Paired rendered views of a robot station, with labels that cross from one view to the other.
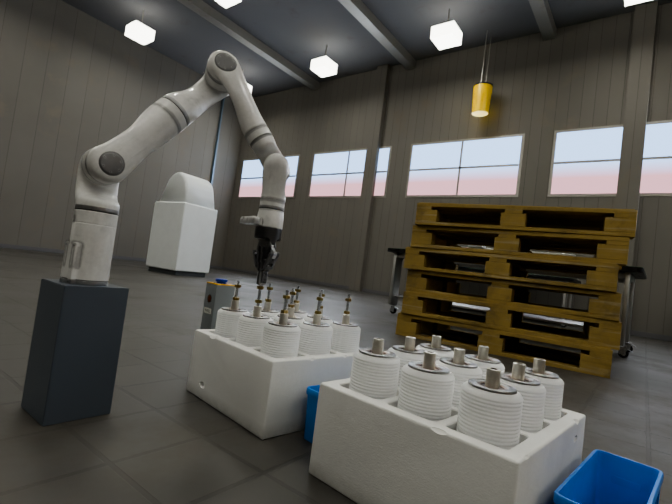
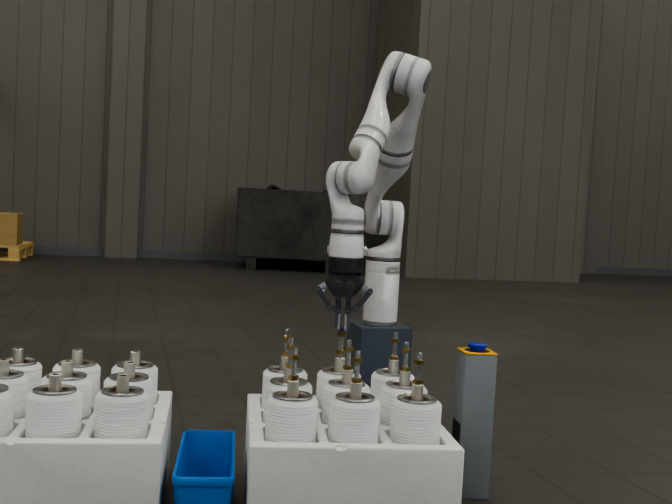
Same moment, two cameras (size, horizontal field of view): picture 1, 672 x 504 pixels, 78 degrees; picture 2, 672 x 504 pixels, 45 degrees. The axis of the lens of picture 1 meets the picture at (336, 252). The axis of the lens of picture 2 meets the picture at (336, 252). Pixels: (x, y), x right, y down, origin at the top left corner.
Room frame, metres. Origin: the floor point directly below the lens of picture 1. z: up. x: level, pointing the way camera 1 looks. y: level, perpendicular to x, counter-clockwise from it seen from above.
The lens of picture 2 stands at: (2.19, -1.18, 0.61)
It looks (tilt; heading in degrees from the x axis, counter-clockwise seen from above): 3 degrees down; 128
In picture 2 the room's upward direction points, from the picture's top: 3 degrees clockwise
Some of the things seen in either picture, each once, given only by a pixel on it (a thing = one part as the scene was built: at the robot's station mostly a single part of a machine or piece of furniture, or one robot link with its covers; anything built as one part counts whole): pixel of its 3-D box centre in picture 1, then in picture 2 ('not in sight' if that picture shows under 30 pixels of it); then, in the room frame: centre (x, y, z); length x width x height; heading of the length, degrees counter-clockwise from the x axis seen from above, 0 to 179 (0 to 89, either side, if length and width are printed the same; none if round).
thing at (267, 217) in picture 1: (264, 216); (347, 242); (1.14, 0.21, 0.53); 0.11 x 0.09 x 0.06; 125
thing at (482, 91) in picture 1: (481, 99); not in sight; (7.83, -2.42, 4.06); 0.36 x 0.35 x 0.56; 53
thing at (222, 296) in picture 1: (214, 330); (472, 423); (1.39, 0.37, 0.16); 0.07 x 0.07 x 0.31; 45
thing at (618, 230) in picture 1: (510, 281); not in sight; (3.08, -1.33, 0.49); 1.38 x 0.95 x 0.98; 59
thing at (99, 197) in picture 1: (101, 182); (385, 232); (0.99, 0.58, 0.54); 0.09 x 0.09 x 0.17; 45
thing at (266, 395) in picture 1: (282, 371); (342, 461); (1.24, 0.11, 0.09); 0.39 x 0.39 x 0.18; 45
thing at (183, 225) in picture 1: (184, 224); not in sight; (7.06, 2.65, 0.85); 0.83 x 0.74 x 1.70; 56
